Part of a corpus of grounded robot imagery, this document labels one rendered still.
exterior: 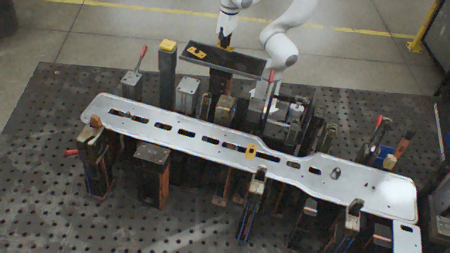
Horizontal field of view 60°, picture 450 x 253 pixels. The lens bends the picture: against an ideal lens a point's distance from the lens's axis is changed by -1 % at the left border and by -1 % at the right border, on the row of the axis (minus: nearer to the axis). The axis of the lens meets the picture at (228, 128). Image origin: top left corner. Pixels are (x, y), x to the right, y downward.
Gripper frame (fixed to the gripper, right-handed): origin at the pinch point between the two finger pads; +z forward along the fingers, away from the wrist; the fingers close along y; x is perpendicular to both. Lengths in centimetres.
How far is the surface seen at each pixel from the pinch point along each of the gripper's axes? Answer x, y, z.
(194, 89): -0.7, 21.2, 12.7
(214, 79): -0.2, 5.2, 17.1
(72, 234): -14, 84, 53
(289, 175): 50, 29, 24
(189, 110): -0.6, 24.2, 22.5
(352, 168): 70, 10, 24
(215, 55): -3.4, 1.2, 7.8
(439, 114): 95, -44, 21
